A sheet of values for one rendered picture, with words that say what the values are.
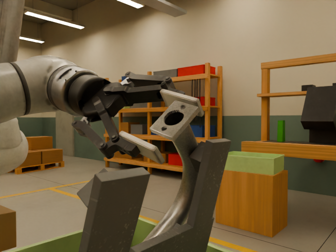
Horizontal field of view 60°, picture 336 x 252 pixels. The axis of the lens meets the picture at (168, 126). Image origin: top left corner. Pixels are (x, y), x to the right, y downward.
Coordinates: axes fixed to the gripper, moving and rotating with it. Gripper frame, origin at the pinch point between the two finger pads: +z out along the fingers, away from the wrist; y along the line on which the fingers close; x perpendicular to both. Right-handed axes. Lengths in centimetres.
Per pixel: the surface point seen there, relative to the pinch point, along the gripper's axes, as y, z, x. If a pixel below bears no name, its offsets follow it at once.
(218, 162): 0.4, 7.0, 4.7
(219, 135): 250, -255, 389
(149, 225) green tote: -8.0, -11.9, 28.9
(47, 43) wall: 325, -1010, 317
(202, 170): -2.1, 6.4, 3.7
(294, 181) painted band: 238, -107, 428
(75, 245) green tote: -20.4, -18.0, 21.8
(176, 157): 177, -314, 405
